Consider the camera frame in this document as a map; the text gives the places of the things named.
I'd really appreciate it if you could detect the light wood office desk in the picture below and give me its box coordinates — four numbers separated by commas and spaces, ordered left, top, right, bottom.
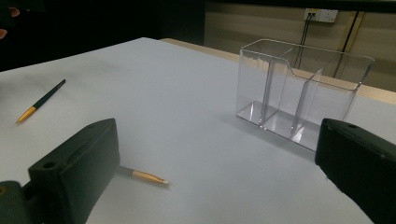
204, 0, 396, 92

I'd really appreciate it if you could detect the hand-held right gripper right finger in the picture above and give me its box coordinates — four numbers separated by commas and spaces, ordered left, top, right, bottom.
315, 118, 396, 224

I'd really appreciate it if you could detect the clear acrylic pen holder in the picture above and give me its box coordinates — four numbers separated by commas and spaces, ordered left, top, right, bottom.
235, 38, 375, 152

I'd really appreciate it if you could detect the black and gold pen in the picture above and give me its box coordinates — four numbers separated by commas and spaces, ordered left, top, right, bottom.
116, 166, 171, 187
15, 78, 67, 125

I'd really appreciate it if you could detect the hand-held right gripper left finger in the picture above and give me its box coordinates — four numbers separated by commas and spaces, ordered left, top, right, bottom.
21, 118, 120, 224

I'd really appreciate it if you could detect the black power cable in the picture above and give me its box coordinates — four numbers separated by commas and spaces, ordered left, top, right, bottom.
295, 13, 314, 69
293, 13, 312, 69

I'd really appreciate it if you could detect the white wall socket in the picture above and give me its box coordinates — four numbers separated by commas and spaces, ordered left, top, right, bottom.
304, 8, 339, 23

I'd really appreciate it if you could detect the black curtain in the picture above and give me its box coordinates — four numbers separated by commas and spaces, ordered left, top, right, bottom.
0, 0, 206, 73

